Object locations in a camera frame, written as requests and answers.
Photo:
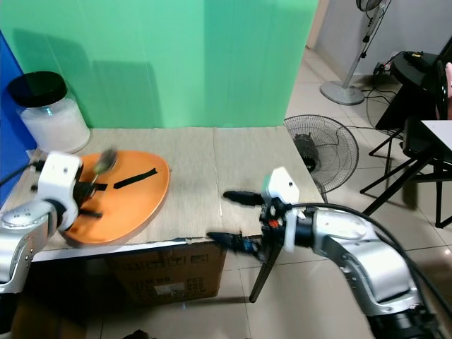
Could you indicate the black floor fan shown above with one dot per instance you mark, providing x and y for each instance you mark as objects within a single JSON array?
[{"x": 325, "y": 150}]

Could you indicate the black robot foot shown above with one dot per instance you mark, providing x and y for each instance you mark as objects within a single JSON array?
[{"x": 141, "y": 335}]

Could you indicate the white table top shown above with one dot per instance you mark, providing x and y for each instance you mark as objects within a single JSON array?
[{"x": 439, "y": 134}]

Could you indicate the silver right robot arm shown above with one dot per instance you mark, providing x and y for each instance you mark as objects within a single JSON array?
[{"x": 360, "y": 247}]

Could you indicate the black chair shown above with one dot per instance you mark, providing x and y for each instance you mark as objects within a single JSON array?
[{"x": 418, "y": 145}]

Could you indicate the black folding table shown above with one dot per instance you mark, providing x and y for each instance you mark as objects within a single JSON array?
[{"x": 413, "y": 74}]

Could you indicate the golden metal spoon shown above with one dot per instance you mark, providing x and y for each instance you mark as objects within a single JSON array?
[{"x": 107, "y": 162}]

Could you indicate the blue panel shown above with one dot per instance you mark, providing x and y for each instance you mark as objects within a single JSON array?
[{"x": 10, "y": 127}]

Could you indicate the green backdrop sheet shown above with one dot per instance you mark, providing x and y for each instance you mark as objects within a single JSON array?
[{"x": 169, "y": 63}]

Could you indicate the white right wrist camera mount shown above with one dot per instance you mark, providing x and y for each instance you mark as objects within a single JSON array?
[{"x": 282, "y": 187}]

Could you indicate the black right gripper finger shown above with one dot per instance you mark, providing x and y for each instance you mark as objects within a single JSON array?
[
  {"x": 236, "y": 242},
  {"x": 244, "y": 198}
]

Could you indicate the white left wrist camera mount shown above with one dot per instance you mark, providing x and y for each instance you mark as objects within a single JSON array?
[{"x": 58, "y": 176}]

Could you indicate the person bare forearm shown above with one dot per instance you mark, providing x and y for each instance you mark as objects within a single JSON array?
[{"x": 448, "y": 92}]

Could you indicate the black table leg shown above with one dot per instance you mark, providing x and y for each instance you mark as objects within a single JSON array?
[{"x": 263, "y": 277}]

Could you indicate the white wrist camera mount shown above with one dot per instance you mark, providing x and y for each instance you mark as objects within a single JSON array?
[
  {"x": 58, "y": 176},
  {"x": 282, "y": 187}
]

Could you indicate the beige table cloth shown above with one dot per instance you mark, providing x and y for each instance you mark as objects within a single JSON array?
[{"x": 219, "y": 162}]

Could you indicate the clear jar with black lid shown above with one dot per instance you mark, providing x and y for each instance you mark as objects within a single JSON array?
[{"x": 53, "y": 121}]

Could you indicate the brown cardboard box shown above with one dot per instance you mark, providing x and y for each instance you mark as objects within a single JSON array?
[{"x": 162, "y": 272}]

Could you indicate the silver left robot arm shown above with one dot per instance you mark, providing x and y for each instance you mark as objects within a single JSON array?
[{"x": 20, "y": 247}]

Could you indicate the orange round plate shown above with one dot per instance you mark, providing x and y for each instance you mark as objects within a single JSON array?
[{"x": 131, "y": 208}]

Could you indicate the white standing fan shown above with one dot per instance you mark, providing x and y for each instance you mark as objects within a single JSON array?
[{"x": 353, "y": 70}]

